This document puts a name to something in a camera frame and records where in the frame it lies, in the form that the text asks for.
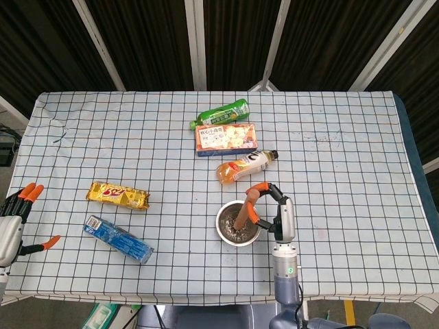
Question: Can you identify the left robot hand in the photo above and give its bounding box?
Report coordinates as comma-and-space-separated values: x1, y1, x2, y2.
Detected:
0, 182, 62, 268

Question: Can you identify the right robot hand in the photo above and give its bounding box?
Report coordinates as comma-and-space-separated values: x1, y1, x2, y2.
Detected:
245, 181, 296, 243

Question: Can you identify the wooden stick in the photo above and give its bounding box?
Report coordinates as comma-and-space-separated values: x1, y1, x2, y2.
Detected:
234, 190, 261, 230

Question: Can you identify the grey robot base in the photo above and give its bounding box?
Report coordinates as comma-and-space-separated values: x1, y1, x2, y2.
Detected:
137, 303, 275, 329

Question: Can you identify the metal bowl with seeds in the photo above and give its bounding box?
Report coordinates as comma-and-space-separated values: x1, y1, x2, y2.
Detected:
215, 200, 263, 247

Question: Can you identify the orange juice bottle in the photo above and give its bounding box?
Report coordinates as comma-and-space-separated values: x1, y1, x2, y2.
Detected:
215, 149, 279, 185

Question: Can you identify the white checkered tablecloth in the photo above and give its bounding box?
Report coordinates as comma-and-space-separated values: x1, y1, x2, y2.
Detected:
0, 90, 435, 307

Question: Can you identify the black electronics box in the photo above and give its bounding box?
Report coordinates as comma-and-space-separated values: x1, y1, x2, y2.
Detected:
0, 126, 21, 167

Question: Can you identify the orange snack box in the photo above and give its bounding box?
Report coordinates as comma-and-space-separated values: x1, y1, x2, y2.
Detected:
194, 123, 260, 158

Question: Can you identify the blue biscuit pack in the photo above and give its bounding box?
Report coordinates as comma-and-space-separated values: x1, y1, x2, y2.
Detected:
82, 215, 154, 265

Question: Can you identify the gold snack pack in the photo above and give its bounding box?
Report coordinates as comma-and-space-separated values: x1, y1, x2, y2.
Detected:
85, 181, 151, 211

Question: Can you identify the green and white package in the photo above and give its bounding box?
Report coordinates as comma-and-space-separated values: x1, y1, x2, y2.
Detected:
82, 303, 119, 329

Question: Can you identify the green plastic bottle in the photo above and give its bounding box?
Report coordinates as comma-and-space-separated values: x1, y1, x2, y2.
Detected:
190, 98, 250, 130

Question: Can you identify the blue table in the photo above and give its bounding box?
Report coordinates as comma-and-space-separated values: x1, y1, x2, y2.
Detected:
392, 94, 439, 241

